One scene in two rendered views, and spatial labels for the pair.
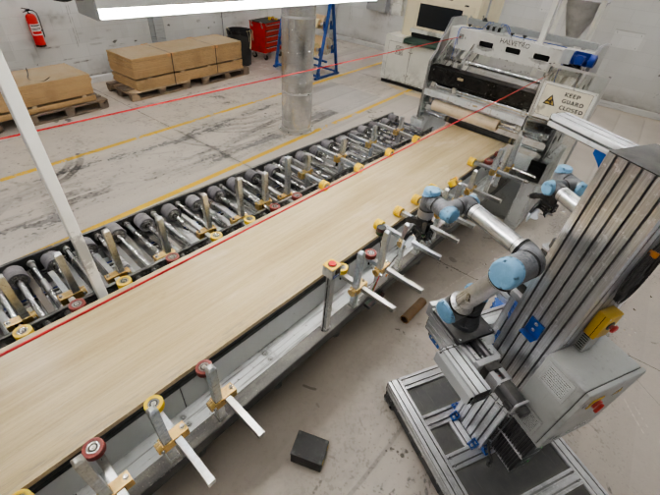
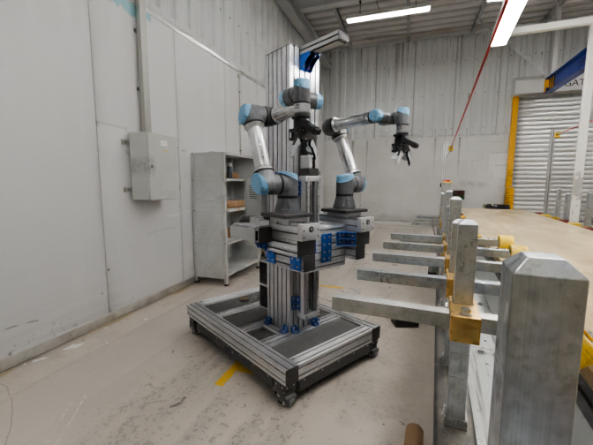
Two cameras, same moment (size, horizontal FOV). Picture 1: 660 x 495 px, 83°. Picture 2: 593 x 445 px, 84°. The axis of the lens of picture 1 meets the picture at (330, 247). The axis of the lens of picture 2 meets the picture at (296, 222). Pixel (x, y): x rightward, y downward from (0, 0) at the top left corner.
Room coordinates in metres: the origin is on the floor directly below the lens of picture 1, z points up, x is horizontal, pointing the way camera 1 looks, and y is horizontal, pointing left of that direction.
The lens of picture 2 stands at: (3.34, -1.61, 1.21)
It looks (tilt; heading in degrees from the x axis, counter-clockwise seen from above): 7 degrees down; 165
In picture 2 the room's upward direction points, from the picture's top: straight up
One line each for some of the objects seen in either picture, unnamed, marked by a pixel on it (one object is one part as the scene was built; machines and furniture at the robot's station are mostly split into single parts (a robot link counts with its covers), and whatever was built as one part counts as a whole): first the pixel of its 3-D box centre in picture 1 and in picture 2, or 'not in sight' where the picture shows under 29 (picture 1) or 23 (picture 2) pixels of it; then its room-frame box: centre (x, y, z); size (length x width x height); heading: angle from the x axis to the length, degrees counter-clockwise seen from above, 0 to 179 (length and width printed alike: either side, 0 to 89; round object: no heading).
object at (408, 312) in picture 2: (479, 192); (419, 313); (2.78, -1.20, 0.95); 0.36 x 0.03 x 0.03; 52
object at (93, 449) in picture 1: (96, 453); not in sight; (0.57, 0.84, 0.85); 0.08 x 0.08 x 0.11
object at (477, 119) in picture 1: (480, 120); not in sight; (4.20, -1.52, 1.05); 1.43 x 0.12 x 0.12; 52
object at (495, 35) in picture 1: (488, 122); not in sight; (4.42, -1.70, 0.95); 1.65 x 0.70 x 1.90; 52
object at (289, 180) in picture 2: not in sight; (286, 183); (1.51, -1.17, 1.21); 0.13 x 0.12 x 0.14; 109
